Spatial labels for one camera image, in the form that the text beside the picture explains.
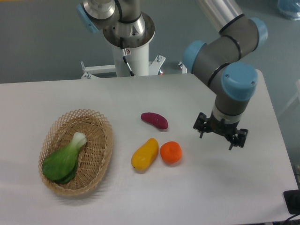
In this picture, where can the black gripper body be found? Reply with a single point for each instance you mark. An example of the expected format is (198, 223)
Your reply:
(220, 127)

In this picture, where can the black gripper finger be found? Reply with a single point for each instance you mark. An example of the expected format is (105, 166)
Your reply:
(238, 138)
(201, 124)

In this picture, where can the orange fruit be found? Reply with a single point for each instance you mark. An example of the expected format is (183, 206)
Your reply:
(171, 152)

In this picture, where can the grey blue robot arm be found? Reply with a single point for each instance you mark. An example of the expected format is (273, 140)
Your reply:
(217, 65)

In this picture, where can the purple sweet potato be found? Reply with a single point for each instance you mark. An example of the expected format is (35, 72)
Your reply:
(155, 119)

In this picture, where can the yellow mango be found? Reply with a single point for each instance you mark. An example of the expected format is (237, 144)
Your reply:
(143, 157)

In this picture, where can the black device at edge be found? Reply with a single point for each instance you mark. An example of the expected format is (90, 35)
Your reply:
(292, 200)

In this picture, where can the woven wicker basket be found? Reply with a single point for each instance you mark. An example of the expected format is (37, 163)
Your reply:
(94, 156)

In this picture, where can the blue plastic bag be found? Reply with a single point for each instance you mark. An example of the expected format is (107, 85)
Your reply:
(289, 8)

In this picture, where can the green bok choy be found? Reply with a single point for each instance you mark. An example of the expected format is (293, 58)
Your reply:
(60, 167)

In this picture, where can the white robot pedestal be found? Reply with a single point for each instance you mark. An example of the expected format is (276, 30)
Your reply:
(127, 62)

